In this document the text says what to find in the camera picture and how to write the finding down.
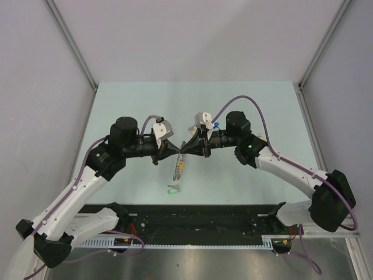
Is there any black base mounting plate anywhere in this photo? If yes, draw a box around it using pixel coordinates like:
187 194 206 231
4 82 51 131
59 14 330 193
96 204 304 237

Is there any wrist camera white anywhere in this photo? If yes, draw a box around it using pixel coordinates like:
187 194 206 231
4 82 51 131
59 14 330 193
194 112 214 139
152 117 174 148

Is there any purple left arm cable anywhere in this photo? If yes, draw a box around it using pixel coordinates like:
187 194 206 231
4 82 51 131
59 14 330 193
23 115 164 279

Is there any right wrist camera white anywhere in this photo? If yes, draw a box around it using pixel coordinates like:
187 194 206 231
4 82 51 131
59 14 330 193
194 112 214 139

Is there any key with green tag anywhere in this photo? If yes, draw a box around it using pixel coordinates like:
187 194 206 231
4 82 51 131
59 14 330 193
167 184 181 195

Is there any aluminium frame post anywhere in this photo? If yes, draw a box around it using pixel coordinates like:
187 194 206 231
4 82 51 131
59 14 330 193
298 0 355 88
43 0 98 90

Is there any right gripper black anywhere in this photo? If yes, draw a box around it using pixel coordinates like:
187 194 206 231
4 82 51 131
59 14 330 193
180 127 238 159

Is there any round metal keyring disc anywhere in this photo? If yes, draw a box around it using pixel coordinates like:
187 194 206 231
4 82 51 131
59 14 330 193
173 153 187 181

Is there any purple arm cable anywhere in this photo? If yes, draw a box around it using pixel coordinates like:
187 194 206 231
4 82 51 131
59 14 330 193
211 95 359 275
23 115 164 279

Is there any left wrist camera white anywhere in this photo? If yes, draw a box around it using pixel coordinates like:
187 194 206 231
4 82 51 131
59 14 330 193
152 117 174 148

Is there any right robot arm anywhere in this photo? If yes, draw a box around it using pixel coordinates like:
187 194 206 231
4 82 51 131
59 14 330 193
181 111 356 234

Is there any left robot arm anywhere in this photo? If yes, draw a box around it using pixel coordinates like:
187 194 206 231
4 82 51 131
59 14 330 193
16 116 178 268

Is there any left aluminium frame post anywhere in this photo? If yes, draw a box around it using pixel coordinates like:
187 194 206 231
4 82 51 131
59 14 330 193
43 0 98 90

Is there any slotted cable duct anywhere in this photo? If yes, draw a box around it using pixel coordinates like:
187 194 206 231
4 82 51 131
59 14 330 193
78 235 288 249

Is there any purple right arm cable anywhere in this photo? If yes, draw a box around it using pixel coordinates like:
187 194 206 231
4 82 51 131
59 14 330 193
211 95 359 275

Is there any right aluminium frame post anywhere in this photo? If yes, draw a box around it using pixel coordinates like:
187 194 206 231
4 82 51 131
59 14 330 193
298 0 355 88

